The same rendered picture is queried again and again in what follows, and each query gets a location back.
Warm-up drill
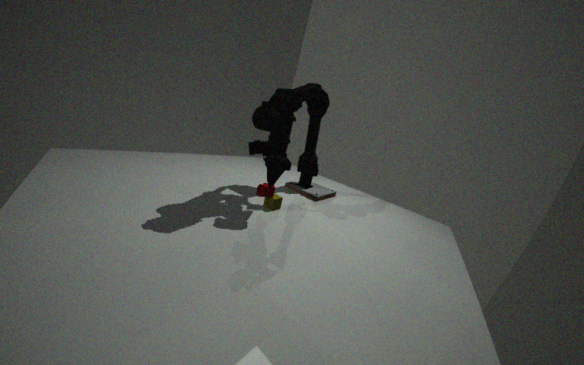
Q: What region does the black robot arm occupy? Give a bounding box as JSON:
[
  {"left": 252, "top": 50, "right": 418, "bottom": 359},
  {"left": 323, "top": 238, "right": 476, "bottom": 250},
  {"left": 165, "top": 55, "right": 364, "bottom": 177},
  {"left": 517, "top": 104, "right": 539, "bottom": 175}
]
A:
[{"left": 249, "top": 83, "right": 329, "bottom": 189}]

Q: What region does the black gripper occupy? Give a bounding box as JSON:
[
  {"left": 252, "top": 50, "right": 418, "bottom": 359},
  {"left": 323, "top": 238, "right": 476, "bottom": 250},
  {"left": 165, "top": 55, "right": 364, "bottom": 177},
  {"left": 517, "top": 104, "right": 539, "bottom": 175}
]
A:
[{"left": 263, "top": 132, "right": 291, "bottom": 187}]

